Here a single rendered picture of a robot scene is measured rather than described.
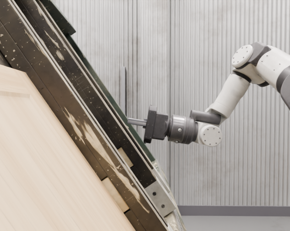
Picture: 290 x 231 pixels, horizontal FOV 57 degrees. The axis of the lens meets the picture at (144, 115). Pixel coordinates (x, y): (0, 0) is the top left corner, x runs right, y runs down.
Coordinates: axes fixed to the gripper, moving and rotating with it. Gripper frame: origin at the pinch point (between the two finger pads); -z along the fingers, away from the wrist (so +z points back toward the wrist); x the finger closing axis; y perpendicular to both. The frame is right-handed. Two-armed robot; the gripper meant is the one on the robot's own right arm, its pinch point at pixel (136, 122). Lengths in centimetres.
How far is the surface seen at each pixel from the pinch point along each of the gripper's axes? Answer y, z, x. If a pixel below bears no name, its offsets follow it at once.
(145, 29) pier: -216, -8, 93
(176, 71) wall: -229, 36, 55
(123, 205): 32.0, 0.0, -15.6
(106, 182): 32.0, -4.0, -11.5
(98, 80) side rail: -106, -32, 19
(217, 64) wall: -227, 82, 70
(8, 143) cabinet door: 55, -15, -2
